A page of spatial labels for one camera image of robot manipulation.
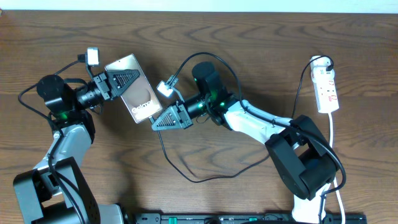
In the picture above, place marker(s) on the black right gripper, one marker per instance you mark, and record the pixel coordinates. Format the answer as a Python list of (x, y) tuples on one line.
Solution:
[(185, 119)]

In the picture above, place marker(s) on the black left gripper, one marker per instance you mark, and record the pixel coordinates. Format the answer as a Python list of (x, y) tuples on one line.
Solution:
[(103, 90)]

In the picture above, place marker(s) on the Galaxy smartphone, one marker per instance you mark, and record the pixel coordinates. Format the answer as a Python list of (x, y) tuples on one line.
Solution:
[(139, 98)]

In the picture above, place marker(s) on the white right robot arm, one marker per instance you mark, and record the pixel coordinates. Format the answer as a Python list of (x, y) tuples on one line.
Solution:
[(304, 160)]

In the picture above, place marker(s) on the white power strip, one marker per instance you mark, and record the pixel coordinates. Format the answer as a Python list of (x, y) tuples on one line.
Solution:
[(323, 78)]

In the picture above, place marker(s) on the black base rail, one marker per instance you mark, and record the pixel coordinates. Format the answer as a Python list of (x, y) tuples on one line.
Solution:
[(235, 218)]

